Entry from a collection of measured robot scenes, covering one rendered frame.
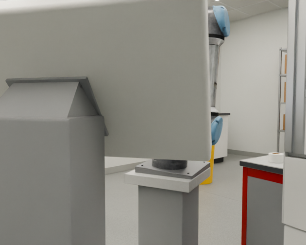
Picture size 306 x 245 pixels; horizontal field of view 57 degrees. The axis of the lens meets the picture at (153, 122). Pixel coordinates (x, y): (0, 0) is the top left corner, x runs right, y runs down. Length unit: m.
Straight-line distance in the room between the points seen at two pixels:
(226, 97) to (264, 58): 1.11
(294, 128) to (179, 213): 0.66
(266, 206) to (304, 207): 0.87
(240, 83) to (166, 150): 5.67
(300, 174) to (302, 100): 0.14
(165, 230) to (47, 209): 0.81
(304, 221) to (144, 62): 0.42
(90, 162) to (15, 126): 0.12
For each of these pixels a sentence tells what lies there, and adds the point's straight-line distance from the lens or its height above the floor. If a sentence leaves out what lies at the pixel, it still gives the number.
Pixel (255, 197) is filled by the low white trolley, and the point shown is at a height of 0.59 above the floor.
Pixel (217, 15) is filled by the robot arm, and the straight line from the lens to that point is 1.14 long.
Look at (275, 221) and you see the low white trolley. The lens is 1.49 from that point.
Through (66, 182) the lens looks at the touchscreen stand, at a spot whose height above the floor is 0.93.
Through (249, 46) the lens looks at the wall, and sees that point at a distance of 6.18.
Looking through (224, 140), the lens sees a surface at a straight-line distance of 5.32.
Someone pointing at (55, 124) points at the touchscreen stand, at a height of 1.01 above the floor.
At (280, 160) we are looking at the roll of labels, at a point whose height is 0.77.
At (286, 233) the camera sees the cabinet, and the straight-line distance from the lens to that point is 0.66.
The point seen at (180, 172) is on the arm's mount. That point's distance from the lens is 1.12.
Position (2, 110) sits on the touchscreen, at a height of 1.03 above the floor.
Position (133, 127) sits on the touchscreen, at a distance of 0.50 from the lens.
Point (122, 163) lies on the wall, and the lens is 4.54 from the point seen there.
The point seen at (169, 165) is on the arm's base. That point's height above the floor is 0.80.
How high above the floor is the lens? 1.04
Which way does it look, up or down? 3 degrees down
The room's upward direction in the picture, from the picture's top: straight up
